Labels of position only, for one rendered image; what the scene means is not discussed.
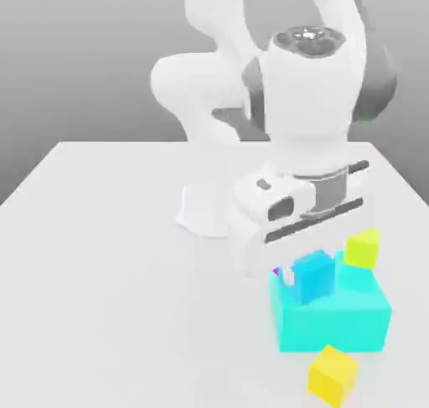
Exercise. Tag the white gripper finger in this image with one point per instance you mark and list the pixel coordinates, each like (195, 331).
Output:
(289, 277)

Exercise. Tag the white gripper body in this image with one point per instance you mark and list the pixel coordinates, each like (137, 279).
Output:
(258, 254)

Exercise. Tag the small blue cube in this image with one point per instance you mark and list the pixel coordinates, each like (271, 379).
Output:
(315, 277)

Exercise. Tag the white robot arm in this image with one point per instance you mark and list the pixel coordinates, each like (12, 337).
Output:
(301, 96)

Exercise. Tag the small magenta cube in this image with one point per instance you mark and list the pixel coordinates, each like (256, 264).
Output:
(276, 271)

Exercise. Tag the small lime cube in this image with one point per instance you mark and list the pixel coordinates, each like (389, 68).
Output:
(362, 250)

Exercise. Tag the small yellow cube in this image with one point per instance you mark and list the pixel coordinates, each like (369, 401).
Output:
(331, 378)

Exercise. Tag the large cyan box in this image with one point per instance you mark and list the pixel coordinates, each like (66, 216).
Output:
(335, 324)

